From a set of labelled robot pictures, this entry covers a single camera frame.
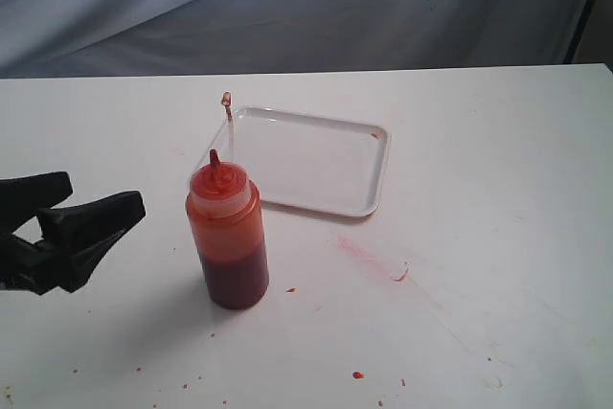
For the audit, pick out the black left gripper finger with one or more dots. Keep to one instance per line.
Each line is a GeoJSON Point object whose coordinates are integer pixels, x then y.
{"type": "Point", "coordinates": [22, 197]}
{"type": "Point", "coordinates": [77, 238]}

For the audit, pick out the red sauce squeeze bottle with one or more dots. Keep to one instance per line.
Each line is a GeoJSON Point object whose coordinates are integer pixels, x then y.
{"type": "Point", "coordinates": [223, 206]}

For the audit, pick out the white rectangular plastic tray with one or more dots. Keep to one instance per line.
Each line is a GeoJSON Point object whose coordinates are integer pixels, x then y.
{"type": "Point", "coordinates": [317, 164]}

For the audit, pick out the grey fabric backdrop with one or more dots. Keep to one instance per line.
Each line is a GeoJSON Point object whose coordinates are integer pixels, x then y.
{"type": "Point", "coordinates": [99, 38]}

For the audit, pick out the black tripod stand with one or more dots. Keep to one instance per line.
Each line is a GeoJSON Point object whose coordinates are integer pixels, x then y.
{"type": "Point", "coordinates": [576, 37]}

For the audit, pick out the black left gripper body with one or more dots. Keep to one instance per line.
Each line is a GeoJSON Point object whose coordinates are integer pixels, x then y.
{"type": "Point", "coordinates": [33, 267]}

